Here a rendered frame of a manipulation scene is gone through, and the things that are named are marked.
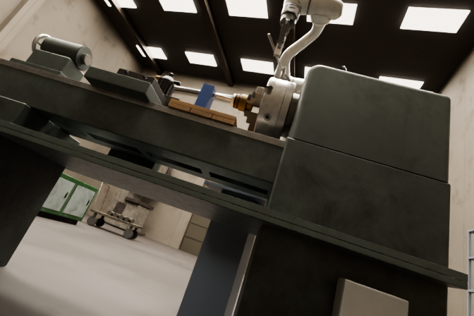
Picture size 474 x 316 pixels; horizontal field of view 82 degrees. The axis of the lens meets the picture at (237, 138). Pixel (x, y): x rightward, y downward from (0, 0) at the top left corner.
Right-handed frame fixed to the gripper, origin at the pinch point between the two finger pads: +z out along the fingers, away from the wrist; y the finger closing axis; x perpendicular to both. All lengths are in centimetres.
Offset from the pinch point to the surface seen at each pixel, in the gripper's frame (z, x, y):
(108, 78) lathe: 40, -65, 5
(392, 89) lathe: 10, 51, 4
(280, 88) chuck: 18.2, 6.1, -2.9
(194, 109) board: 41.2, -26.0, -0.1
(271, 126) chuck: 34.7, 6.9, -9.1
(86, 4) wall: -505, -753, -588
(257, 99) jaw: 22.9, -3.1, -9.1
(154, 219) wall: 79, -319, -881
